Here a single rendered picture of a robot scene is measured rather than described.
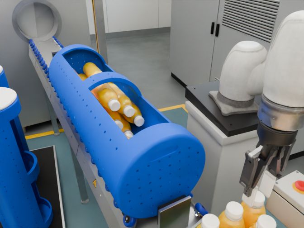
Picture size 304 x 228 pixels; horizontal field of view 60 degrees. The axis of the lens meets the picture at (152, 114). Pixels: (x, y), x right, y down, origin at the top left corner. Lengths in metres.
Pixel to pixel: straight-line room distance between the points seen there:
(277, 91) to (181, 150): 0.30
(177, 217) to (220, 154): 0.44
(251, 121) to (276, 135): 0.58
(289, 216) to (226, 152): 0.44
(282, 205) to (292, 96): 0.37
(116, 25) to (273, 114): 5.50
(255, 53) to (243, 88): 0.14
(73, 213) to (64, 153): 0.72
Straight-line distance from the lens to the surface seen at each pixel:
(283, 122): 0.55
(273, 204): 0.83
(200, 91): 1.28
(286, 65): 0.50
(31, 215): 1.74
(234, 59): 1.09
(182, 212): 0.78
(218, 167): 1.20
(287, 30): 0.50
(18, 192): 1.60
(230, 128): 1.08
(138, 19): 6.05
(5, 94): 1.45
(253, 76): 1.09
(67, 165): 2.51
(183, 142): 0.69
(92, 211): 2.10
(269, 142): 0.58
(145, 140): 0.65
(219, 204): 1.40
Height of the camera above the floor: 1.62
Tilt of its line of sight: 32 degrees down
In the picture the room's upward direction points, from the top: straight up
